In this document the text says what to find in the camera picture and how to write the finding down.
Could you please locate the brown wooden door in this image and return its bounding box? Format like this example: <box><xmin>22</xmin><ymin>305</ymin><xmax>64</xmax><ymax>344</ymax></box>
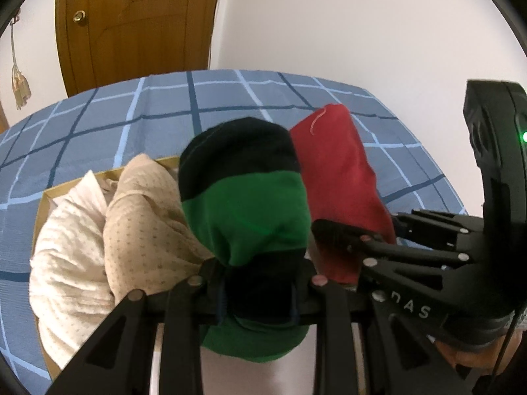
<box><xmin>55</xmin><ymin>0</ymin><xmax>225</xmax><ymax>98</ymax></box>

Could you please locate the beige curtain tassel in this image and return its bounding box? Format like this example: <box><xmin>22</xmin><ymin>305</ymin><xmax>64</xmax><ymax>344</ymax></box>
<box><xmin>9</xmin><ymin>20</ymin><xmax>33</xmax><ymax>110</ymax></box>

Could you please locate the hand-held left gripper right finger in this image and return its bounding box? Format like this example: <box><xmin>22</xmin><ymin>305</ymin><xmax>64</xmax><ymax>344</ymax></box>
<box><xmin>293</xmin><ymin>263</ymin><xmax>472</xmax><ymax>395</ymax></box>

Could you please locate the person's right hand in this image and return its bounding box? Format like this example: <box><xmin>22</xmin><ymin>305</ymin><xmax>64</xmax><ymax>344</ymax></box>
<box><xmin>432</xmin><ymin>333</ymin><xmax>509</xmax><ymax>375</ymax></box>

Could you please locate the tan dotted underwear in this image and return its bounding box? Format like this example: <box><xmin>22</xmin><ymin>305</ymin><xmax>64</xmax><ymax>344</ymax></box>
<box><xmin>103</xmin><ymin>153</ymin><xmax>215</xmax><ymax>307</ymax></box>

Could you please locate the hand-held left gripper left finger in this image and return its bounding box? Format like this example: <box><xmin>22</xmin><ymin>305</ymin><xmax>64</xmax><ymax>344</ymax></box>
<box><xmin>44</xmin><ymin>255</ymin><xmax>225</xmax><ymax>395</ymax></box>

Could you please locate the thin black cable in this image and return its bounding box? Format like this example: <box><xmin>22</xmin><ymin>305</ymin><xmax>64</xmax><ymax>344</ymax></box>
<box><xmin>493</xmin><ymin>313</ymin><xmax>520</xmax><ymax>379</ymax></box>

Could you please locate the blue plaid tablecloth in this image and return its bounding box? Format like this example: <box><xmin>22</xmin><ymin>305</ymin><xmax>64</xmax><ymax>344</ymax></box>
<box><xmin>0</xmin><ymin>69</ymin><xmax>468</xmax><ymax>395</ymax></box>

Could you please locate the white dotted underwear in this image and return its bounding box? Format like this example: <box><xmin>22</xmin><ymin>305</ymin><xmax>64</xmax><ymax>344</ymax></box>
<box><xmin>29</xmin><ymin>171</ymin><xmax>124</xmax><ymax>369</ymax></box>

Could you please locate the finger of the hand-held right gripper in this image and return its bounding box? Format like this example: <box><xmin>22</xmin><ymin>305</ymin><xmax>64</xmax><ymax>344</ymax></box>
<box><xmin>312</xmin><ymin>219</ymin><xmax>476</xmax><ymax>284</ymax></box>
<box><xmin>389</xmin><ymin>209</ymin><xmax>486</xmax><ymax>241</ymax></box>

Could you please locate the green and black underwear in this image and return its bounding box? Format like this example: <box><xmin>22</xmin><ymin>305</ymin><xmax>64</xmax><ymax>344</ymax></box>
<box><xmin>178</xmin><ymin>117</ymin><xmax>314</xmax><ymax>363</ymax></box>

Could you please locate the shallow white tray wooden rim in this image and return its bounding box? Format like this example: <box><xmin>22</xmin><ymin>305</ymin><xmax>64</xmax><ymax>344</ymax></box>
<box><xmin>31</xmin><ymin>155</ymin><xmax>371</xmax><ymax>395</ymax></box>

